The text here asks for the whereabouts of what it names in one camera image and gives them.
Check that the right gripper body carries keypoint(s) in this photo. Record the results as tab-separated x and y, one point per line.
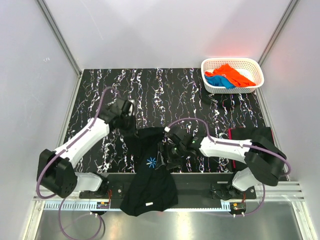
175	151

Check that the blue t shirt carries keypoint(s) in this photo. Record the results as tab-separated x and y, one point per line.
219	81

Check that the right aluminium frame post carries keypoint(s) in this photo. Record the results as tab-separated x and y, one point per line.
292	5

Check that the white plastic laundry basket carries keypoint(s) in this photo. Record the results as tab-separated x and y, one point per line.
245	66

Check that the black polo shirt blue logo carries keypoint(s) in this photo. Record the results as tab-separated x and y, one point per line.
152	189

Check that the orange t shirt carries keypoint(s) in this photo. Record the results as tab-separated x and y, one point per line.
237	79

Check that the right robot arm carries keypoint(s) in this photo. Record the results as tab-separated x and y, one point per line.
264	161

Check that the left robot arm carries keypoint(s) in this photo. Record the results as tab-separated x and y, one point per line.
56	168

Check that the folded black t shirt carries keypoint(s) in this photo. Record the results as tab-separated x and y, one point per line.
252	133

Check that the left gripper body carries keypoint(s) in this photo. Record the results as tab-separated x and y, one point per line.
128	120

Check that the left aluminium frame post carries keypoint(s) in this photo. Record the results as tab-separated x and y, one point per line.
58	35

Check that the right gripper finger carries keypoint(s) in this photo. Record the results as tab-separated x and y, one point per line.
173	163
162	159

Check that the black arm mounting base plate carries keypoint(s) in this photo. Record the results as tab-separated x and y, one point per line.
194	190

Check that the aluminium front rail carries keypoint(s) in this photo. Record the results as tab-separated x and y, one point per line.
284	191

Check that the aluminium frame post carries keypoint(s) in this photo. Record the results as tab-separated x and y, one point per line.
58	35
292	5

